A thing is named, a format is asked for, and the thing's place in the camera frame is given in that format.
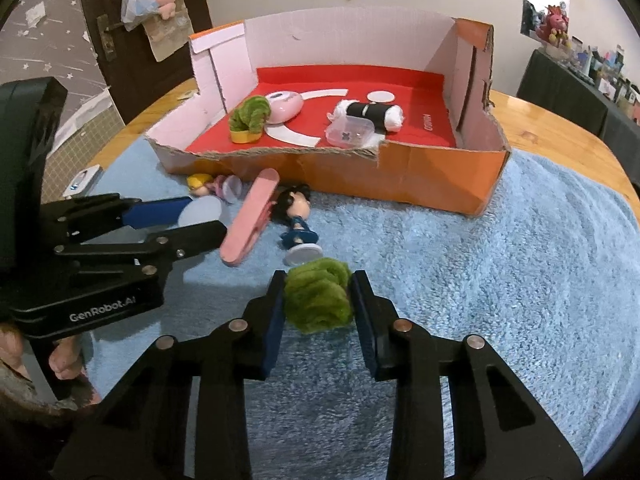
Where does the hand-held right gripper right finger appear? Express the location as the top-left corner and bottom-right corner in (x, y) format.
(350, 270), (586, 480)

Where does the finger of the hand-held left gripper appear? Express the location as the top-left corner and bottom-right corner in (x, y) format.
(40, 192), (194, 246)
(52, 220), (228, 281)

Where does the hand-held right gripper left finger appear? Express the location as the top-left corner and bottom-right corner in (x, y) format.
(52, 270), (288, 480)

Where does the white round compact mirror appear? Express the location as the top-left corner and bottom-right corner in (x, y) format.
(178, 196), (223, 228)

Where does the small green fuzzy ball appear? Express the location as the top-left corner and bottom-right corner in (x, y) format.
(283, 257), (354, 333)

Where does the blonde figurine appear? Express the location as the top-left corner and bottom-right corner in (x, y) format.
(186, 173), (244, 204)

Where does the pink hair clip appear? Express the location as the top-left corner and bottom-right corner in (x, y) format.
(220, 168), (281, 268)

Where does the dark-haired figurine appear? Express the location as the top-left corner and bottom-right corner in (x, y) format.
(272, 183), (323, 267)

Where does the green fuzzy plant yellow pot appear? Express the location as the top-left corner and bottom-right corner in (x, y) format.
(228, 95), (272, 145)

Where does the orange cardboard box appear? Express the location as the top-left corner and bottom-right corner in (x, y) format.
(145, 6), (512, 217)

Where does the pink round device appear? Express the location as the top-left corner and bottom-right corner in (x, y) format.
(262, 91), (303, 124)

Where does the clear plastic box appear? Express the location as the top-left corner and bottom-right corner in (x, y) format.
(325, 116), (376, 150)

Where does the white roll with black band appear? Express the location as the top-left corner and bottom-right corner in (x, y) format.
(332, 100), (405, 133)

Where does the person's left forearm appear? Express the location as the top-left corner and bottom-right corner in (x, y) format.
(0, 360), (103, 431)

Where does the person's left hand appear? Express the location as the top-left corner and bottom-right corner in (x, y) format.
(0, 322), (87, 383)

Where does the white square gadget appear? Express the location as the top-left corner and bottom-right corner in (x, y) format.
(62, 165), (103, 198)

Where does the dark brown door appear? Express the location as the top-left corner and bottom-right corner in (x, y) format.
(75, 0), (213, 123)

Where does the blue fuzzy blanket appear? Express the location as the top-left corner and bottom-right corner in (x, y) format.
(85, 137), (640, 480)

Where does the clear plastic bag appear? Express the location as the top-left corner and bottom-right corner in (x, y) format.
(121, 0), (173, 33)

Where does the dark covered side table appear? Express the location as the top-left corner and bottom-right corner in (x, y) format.
(516, 49), (640, 141)

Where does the clutter of jars and bottles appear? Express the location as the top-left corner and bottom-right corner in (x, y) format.
(522, 0), (640, 126)

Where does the red and pink stuffed toy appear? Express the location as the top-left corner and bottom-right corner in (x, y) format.
(535, 4), (571, 47)

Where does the brass door handle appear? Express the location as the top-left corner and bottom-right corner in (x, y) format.
(96, 14), (126, 63)

